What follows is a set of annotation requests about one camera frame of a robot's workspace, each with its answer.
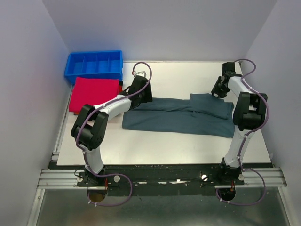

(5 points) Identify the grey blue t shirt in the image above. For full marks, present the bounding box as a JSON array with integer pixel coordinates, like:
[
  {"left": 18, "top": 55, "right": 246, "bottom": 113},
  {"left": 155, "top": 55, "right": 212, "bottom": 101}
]
[{"left": 122, "top": 94, "right": 235, "bottom": 138}]

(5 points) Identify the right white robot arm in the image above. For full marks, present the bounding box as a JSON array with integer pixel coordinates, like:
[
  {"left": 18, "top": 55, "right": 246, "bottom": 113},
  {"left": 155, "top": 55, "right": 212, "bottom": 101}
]
[{"left": 211, "top": 62, "right": 269, "bottom": 185}]

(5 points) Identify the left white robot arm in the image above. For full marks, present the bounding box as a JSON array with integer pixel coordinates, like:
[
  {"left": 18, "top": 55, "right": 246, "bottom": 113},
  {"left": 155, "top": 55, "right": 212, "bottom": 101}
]
[{"left": 71, "top": 75, "right": 152, "bottom": 186}]

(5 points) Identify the blue plastic divided bin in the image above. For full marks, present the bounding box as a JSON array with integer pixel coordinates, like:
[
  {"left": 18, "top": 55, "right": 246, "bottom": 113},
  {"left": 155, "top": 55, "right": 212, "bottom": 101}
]
[{"left": 64, "top": 50, "right": 123, "bottom": 84}]

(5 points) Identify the folded magenta t shirt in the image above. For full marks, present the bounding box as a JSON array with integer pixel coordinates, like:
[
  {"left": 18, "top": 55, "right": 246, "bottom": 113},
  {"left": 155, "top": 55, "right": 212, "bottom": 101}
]
[{"left": 68, "top": 76, "right": 119, "bottom": 113}]

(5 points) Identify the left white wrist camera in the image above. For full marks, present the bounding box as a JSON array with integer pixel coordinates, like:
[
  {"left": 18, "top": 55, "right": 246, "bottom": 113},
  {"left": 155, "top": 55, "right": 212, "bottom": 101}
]
[{"left": 132, "top": 71, "right": 147, "bottom": 78}]

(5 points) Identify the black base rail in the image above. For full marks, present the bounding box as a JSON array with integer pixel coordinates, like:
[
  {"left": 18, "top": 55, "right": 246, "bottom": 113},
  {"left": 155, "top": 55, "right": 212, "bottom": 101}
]
[{"left": 77, "top": 164, "right": 244, "bottom": 196}]

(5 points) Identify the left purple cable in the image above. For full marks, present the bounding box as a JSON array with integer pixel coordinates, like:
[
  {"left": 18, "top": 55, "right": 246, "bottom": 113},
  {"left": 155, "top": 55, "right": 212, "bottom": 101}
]
[{"left": 75, "top": 61, "right": 134, "bottom": 208}]

